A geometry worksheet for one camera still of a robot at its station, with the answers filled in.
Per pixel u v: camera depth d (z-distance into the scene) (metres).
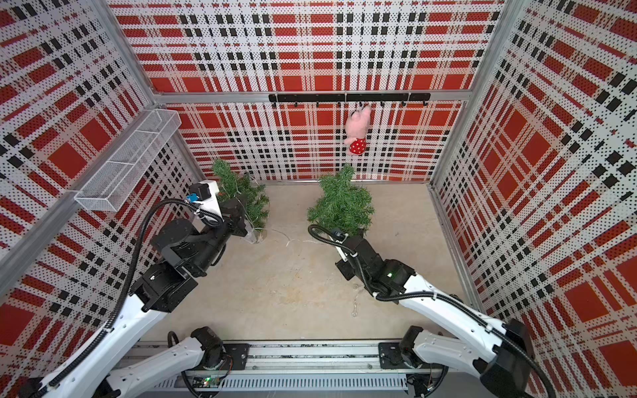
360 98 0.90
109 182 0.71
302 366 0.73
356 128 0.93
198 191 0.47
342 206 0.80
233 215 0.52
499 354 0.38
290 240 1.03
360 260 0.53
